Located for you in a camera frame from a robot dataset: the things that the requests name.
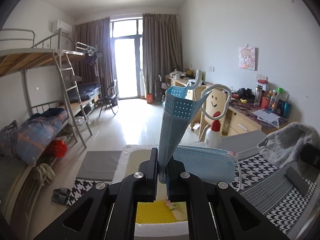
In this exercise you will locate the beige cloth bundle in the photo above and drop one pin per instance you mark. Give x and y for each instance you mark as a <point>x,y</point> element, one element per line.
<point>45,173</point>

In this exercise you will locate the white foam box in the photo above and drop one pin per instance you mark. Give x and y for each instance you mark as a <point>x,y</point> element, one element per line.
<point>130,160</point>

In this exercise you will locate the wooden desk patterned cover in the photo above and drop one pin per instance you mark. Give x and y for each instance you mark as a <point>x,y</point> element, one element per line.
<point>240,122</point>

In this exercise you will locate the blue face mask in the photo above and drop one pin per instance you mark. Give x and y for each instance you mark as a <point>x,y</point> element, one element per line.
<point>172,130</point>
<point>207,162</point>

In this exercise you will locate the glass balcony door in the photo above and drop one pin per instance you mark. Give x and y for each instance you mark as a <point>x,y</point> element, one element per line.
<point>127,65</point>

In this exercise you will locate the wooden chair smiley face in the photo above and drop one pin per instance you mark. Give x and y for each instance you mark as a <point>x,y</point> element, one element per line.
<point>215,102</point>

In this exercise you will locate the white pump bottle red nozzle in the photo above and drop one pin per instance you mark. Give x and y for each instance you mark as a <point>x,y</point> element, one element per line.
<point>212,137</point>

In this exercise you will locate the black folding chair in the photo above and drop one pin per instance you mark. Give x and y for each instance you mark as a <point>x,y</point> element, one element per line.
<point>108,98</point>

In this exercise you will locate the brown curtain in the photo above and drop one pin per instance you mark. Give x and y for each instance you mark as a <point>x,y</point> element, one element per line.
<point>92,37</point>
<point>162,55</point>

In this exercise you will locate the orange container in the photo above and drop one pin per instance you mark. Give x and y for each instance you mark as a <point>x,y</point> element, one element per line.
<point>149,98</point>

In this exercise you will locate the metal bunk bed ladder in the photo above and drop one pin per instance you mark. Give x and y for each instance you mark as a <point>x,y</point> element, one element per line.
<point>75,88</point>

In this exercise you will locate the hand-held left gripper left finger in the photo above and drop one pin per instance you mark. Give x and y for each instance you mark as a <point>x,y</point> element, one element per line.
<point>153,175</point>

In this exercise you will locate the dark hanging clothes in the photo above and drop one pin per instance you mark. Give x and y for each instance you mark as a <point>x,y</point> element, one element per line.
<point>91,58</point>

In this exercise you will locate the pink wall picture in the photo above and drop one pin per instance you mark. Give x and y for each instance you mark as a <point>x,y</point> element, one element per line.
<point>248,58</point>

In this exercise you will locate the black luggage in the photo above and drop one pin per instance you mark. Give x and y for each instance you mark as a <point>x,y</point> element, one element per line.
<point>158,90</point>

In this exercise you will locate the houndstooth tablecloth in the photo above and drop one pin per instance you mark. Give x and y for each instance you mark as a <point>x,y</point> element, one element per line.
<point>270,192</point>

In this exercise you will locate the row of toiletry bottles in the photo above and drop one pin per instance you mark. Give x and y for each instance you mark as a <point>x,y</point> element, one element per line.
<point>273,102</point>

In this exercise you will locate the grey fluffy cloth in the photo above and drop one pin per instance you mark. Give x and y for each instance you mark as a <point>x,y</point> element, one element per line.
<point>285,140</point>

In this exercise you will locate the dark smartphone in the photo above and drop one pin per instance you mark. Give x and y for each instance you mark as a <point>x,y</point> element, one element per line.
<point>296,181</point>

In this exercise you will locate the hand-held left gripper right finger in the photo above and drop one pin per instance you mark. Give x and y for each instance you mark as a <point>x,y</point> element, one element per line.
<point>169,190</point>

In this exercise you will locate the metal bunk bed blue bedding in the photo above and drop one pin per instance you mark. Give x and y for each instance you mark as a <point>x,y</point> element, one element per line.
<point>85,92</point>

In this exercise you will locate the white air conditioner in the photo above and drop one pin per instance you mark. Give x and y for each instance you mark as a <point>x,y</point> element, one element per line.
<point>61,27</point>

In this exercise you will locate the black pouch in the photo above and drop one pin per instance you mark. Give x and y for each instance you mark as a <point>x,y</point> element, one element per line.
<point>246,93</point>

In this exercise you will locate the white papers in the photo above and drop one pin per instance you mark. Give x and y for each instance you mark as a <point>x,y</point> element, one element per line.
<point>266,117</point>

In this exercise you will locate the green printed white packet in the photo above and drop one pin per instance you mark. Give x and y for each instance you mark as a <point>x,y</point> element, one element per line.
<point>178,210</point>

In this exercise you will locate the metal bunk bed wooden slats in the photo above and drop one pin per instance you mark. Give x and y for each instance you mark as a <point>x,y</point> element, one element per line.
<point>25,60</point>

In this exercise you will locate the yellow sponge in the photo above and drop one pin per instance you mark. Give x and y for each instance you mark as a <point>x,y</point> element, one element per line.
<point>152,212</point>

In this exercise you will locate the black yellow bag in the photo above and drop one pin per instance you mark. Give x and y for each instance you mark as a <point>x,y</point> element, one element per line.
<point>189,73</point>

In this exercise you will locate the blue orange patterned quilt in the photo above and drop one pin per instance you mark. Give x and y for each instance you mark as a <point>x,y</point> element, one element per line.
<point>37,132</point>

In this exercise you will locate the grey slipper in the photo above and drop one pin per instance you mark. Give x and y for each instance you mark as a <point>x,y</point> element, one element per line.
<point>59,199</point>
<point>63,192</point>

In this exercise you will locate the red plastic bag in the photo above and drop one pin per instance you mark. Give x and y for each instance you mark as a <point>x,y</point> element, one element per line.
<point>58,148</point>

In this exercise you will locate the grey cloth bundle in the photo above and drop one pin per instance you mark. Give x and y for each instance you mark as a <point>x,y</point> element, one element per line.
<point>8,140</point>

